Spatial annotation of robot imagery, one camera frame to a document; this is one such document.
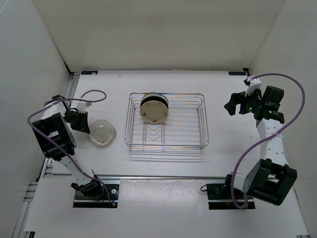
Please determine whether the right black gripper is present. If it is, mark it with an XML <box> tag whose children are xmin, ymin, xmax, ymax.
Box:
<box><xmin>224</xmin><ymin>87</ymin><xmax>264</xmax><ymax>116</ymax></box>

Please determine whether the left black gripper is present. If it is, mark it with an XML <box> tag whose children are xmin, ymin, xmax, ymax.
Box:
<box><xmin>63</xmin><ymin>110</ymin><xmax>91</xmax><ymax>133</ymax></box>

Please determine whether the clear glass plate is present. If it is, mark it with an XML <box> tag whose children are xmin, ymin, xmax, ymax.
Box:
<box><xmin>142</xmin><ymin>92</ymin><xmax>167</xmax><ymax>100</ymax></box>
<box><xmin>88</xmin><ymin>119</ymin><xmax>116</xmax><ymax>148</ymax></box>

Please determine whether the cream floral plate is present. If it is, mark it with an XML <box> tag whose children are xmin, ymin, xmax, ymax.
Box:
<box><xmin>140</xmin><ymin>101</ymin><xmax>169</xmax><ymax>124</ymax></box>

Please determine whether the black round plate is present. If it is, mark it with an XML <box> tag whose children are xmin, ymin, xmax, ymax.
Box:
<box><xmin>140</xmin><ymin>97</ymin><xmax>169</xmax><ymax>108</ymax></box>

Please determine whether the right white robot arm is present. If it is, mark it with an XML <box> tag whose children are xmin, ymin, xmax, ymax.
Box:
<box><xmin>222</xmin><ymin>86</ymin><xmax>297</xmax><ymax>206</ymax></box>

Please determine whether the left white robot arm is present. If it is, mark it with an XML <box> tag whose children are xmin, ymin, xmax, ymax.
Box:
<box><xmin>27</xmin><ymin>91</ymin><xmax>110</xmax><ymax>199</ymax></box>

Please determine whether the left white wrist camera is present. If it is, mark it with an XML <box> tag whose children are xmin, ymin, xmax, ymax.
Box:
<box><xmin>76</xmin><ymin>102</ymin><xmax>86</xmax><ymax>114</ymax></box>

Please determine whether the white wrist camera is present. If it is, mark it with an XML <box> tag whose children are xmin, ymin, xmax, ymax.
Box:
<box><xmin>244</xmin><ymin>76</ymin><xmax>262</xmax><ymax>97</ymax></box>
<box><xmin>76</xmin><ymin>102</ymin><xmax>86</xmax><ymax>114</ymax></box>

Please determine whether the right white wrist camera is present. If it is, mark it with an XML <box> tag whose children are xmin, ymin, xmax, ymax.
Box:
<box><xmin>244</xmin><ymin>76</ymin><xmax>262</xmax><ymax>97</ymax></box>

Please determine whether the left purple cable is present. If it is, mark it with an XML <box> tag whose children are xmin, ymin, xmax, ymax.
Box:
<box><xmin>26</xmin><ymin>89</ymin><xmax>116</xmax><ymax>208</ymax></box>

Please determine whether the chrome wire dish rack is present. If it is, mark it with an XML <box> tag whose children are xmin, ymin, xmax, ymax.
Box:
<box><xmin>124</xmin><ymin>92</ymin><xmax>209</xmax><ymax>149</ymax></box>

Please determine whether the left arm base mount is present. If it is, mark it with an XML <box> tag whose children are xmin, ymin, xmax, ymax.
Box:
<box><xmin>71</xmin><ymin>180</ymin><xmax>119</xmax><ymax>208</ymax></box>

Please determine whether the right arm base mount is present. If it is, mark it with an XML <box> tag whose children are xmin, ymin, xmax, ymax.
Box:
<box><xmin>200</xmin><ymin>183</ymin><xmax>256</xmax><ymax>210</ymax></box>

